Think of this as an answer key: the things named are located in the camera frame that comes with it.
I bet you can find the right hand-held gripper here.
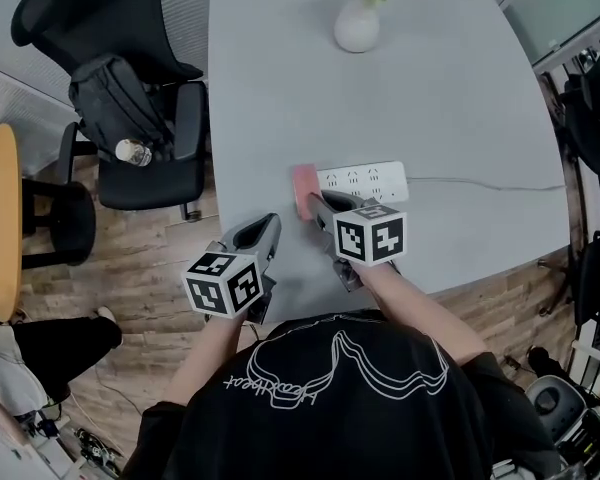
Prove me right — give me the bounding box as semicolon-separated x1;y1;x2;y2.
307;190;409;293

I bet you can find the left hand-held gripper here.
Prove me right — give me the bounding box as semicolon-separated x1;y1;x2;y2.
181;211;284;325

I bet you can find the white power strip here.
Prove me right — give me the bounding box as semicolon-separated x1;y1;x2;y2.
315;160;411;205

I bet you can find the pink cloth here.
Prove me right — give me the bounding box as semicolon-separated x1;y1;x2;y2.
291;163;327;222

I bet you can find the person's left forearm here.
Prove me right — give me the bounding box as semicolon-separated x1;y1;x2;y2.
161;311;252;410

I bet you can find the person's right forearm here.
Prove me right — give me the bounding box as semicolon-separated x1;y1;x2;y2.
351;261;489;368

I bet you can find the black office chair with armrests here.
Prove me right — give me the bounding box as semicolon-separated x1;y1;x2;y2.
10;0;210;223

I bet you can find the clear plastic water bottle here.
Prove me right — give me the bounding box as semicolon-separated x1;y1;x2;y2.
114;138;154;168

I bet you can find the black round stool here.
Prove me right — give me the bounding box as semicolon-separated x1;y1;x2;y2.
21;177;98;270

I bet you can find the person's black printed t-shirt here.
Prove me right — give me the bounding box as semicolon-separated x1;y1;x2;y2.
121;309;564;480

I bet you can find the white ceramic vase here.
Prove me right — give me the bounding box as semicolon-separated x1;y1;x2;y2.
333;0;381;54

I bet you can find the black backpack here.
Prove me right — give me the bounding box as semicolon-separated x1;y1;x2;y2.
68;53;175;163

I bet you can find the black chair with metal base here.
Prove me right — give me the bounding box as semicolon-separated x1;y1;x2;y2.
537;230;600;327

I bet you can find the grey round device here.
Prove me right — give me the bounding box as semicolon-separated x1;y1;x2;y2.
524;374;600;475

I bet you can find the black mesh office chair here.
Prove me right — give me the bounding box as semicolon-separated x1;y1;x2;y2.
561;36;600;177

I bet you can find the grey power strip cable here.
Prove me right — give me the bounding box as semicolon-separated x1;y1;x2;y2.
406;175;567;192

